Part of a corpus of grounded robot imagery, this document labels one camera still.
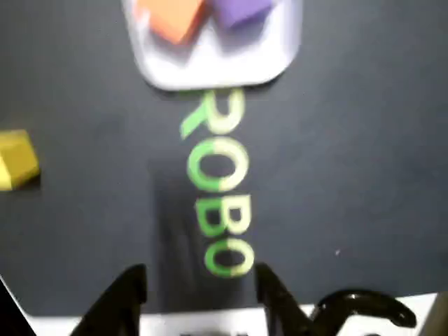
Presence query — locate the purple cube block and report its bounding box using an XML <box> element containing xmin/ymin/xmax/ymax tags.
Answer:
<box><xmin>209</xmin><ymin>0</ymin><xmax>274</xmax><ymax>31</ymax></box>

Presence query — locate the black table clamp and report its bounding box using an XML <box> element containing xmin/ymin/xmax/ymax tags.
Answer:
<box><xmin>312</xmin><ymin>288</ymin><xmax>418</xmax><ymax>336</ymax></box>

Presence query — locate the pale lavender rectangular tray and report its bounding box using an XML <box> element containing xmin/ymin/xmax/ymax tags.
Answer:
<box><xmin>121</xmin><ymin>0</ymin><xmax>304</xmax><ymax>93</ymax></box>

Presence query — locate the yellow cube block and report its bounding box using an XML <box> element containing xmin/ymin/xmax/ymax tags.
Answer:
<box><xmin>0</xmin><ymin>128</ymin><xmax>42</xmax><ymax>192</ymax></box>

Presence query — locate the black mat with green lettering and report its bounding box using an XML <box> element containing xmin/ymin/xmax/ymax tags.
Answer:
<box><xmin>0</xmin><ymin>0</ymin><xmax>448</xmax><ymax>318</ymax></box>

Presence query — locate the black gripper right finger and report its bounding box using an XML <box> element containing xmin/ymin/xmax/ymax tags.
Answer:
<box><xmin>253</xmin><ymin>261</ymin><xmax>318</xmax><ymax>336</ymax></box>

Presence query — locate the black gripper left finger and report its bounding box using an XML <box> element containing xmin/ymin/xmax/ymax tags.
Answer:
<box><xmin>69</xmin><ymin>263</ymin><xmax>148</xmax><ymax>336</ymax></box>

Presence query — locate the orange cube block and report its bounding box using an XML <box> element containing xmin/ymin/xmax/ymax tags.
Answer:
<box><xmin>134</xmin><ymin>0</ymin><xmax>208</xmax><ymax>46</ymax></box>

